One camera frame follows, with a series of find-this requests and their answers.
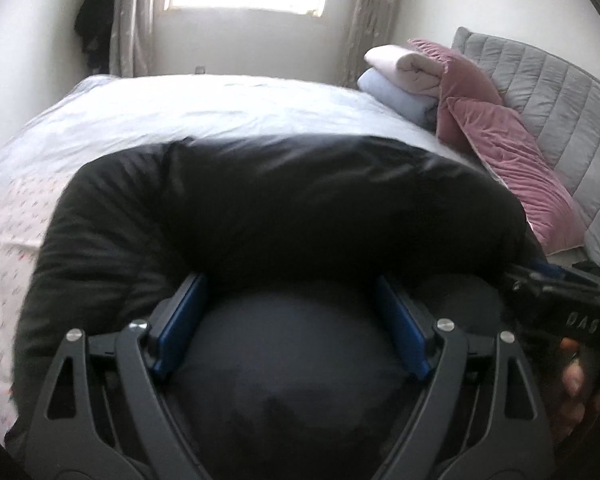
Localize floral printed sheet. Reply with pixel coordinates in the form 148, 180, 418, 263
0, 167, 76, 441

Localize black puffer jacket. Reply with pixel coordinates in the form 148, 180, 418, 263
4, 132, 556, 480

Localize folded pale pink blanket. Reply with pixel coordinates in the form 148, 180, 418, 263
364, 45, 447, 97

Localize grey quilted headboard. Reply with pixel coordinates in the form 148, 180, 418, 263
450, 26, 600, 267

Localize small pink velvet pillow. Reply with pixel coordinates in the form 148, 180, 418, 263
407, 38, 505, 147

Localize person's right hand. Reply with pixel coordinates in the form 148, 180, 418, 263
550, 337, 600, 443

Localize dark hanging clothes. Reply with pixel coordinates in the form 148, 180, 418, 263
74, 0, 119, 74

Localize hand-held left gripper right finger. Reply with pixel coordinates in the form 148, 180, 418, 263
375, 275, 556, 480

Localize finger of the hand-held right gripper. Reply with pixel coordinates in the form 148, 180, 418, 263
502, 258, 571, 295

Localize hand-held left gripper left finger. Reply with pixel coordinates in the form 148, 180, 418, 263
22, 272, 208, 480

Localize folded light blue blanket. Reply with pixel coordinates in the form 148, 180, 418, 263
357, 69, 440, 129

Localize large pink velvet pillow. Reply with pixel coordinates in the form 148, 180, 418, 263
445, 96, 588, 256

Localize patterned beige curtain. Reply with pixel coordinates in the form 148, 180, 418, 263
341, 0, 407, 92
110, 0, 157, 77

